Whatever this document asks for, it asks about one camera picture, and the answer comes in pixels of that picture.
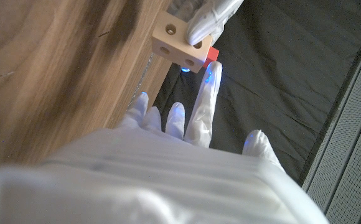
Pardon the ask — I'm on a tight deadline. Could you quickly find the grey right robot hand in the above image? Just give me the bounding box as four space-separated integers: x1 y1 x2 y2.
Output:
0 60 330 224

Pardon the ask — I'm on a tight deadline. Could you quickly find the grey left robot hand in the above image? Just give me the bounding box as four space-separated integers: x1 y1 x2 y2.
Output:
166 0 245 47

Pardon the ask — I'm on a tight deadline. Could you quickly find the wooden screw with red head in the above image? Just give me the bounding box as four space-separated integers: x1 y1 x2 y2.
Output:
202 46 220 69

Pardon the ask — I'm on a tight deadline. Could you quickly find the wooden block with holes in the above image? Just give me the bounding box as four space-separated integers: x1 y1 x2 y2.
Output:
151 11 214 74

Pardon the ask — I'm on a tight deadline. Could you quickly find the black backdrop curtain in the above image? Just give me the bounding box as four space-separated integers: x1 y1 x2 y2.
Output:
152 0 361 184

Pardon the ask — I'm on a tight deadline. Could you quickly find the grey tape outline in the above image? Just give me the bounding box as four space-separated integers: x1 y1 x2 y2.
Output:
127 52 155 108

